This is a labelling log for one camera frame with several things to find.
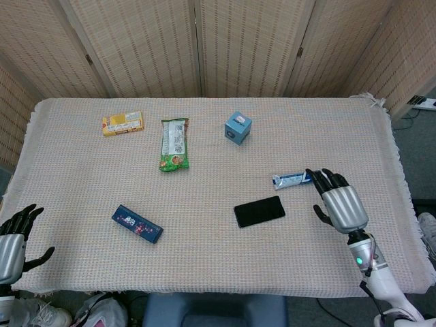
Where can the beige woven tablecloth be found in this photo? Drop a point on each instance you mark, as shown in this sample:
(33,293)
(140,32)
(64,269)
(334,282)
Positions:
(204,204)

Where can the white shoe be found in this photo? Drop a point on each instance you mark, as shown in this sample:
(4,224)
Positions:
(428,235)

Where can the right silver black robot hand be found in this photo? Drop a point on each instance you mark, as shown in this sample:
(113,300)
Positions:
(342,204)

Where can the green snack packet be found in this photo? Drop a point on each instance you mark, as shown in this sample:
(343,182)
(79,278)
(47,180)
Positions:
(174,144)

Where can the blue white toothpaste tube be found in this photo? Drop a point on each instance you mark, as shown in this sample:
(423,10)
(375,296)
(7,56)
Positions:
(292,180)

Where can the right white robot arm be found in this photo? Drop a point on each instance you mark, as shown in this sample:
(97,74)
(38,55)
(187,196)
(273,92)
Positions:
(378,272)

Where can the blue chair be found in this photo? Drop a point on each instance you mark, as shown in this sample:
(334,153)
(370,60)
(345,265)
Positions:
(214,310)

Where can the white sneaker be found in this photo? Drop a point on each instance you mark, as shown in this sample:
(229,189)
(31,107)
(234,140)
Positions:
(41,314)

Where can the teal smartphone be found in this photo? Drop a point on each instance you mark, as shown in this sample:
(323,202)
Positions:
(259,212)

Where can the white power strip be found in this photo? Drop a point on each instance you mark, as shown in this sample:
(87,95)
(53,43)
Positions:
(422,101)

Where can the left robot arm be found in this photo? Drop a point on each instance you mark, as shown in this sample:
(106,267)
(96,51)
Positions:
(6,306)

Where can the yellow snack box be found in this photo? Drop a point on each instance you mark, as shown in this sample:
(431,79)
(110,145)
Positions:
(124,125)

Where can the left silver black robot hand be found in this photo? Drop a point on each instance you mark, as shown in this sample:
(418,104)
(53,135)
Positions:
(12,252)

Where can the dark blue long box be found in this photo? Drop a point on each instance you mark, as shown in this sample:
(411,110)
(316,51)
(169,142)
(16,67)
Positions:
(137,224)

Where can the blue cube box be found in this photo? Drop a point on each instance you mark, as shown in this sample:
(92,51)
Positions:
(238,127)

